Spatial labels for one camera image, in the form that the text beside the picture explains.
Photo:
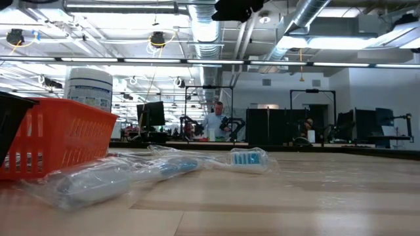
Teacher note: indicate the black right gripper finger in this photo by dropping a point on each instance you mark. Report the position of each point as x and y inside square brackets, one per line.
[236, 10]

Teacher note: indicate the background black robot arm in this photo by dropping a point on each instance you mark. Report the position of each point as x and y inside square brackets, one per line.
[236, 126]
[190, 126]

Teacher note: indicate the long LED light bar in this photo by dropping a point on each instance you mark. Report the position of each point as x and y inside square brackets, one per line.
[213, 61]

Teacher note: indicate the person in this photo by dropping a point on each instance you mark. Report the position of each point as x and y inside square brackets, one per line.
[215, 123]
[308, 128]

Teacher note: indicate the black partition panel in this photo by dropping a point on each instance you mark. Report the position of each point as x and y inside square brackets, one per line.
[269, 128]

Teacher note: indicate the white cup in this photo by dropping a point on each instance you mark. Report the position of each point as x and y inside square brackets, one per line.
[212, 134]

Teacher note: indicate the black computer monitor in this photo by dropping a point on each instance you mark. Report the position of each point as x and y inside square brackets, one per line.
[151, 114]

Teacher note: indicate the white wipes canister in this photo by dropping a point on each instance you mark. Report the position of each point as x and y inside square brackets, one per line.
[88, 88]

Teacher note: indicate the dark monitor bank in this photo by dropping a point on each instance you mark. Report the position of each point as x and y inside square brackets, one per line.
[364, 126]

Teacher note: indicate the orange plastic basket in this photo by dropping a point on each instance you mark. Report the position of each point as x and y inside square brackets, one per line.
[59, 137]

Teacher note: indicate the silver ventilation duct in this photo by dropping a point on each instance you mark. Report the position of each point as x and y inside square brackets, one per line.
[305, 13]
[206, 32]

